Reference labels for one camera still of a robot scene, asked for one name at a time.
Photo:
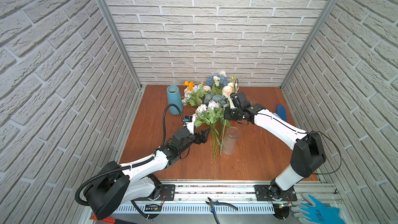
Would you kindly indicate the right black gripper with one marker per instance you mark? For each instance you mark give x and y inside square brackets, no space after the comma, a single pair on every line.
[227,113]

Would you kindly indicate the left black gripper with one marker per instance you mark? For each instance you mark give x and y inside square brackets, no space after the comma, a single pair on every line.
[196,137]

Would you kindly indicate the peach rose stem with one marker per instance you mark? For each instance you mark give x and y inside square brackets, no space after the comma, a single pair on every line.
[230,89]

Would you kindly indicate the clear glass vase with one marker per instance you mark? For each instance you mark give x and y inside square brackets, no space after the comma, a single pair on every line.
[230,140]

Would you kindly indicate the white lilac mixed bouquet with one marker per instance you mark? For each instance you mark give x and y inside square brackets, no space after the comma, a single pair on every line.
[212,114]

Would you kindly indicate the dusty blue rose bouquet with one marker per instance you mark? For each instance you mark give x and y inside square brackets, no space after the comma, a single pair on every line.
[220,99]

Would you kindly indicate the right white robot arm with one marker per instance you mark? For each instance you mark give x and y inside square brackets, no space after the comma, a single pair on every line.
[307,147]

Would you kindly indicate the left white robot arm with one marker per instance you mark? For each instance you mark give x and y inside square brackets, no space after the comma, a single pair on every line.
[116,183]

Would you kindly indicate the teal ceramic vase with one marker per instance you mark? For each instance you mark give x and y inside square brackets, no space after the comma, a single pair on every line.
[174,97]

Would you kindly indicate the blue hydrangea white bouquet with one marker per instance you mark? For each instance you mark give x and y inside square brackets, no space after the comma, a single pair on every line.
[217,82]

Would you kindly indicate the blue oval object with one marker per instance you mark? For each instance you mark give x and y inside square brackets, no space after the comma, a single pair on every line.
[281,112]

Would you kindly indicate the orange white small bouquet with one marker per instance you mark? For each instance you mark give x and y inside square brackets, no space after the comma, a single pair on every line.
[195,94]

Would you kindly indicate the blue grey work glove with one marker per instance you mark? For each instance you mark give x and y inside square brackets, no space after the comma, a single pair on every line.
[315,212]

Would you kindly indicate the red clamp tool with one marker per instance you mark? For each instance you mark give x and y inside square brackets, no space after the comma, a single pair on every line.
[110,220]

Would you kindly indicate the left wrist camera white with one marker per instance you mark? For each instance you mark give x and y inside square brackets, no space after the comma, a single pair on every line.
[189,123]

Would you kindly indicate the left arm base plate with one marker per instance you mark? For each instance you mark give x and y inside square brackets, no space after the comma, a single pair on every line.
[165,193]

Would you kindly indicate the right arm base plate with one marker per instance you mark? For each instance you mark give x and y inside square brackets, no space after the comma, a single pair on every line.
[267,193]

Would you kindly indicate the white slotted cable duct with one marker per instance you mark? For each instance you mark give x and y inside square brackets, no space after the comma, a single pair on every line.
[198,208]

